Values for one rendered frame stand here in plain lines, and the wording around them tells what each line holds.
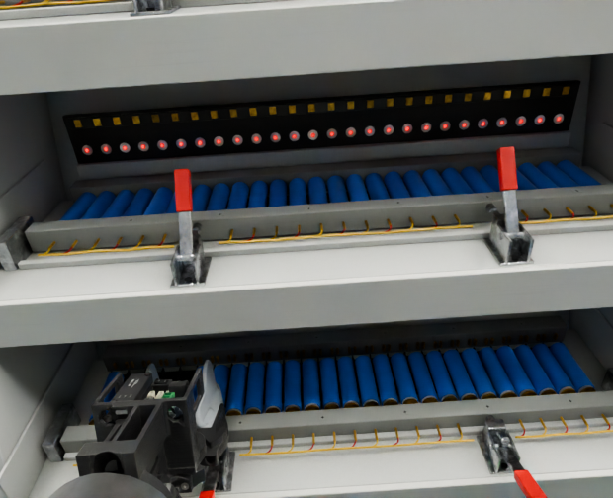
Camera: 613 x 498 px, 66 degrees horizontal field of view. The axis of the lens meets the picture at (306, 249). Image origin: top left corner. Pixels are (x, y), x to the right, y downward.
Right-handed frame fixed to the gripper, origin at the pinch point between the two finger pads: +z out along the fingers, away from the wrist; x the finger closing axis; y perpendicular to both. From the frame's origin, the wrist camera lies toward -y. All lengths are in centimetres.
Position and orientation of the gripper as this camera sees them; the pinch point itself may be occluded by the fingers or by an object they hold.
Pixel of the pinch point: (193, 394)
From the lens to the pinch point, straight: 52.9
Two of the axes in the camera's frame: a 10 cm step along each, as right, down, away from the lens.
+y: -0.7, -9.8, -2.1
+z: 0.0, -2.1, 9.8
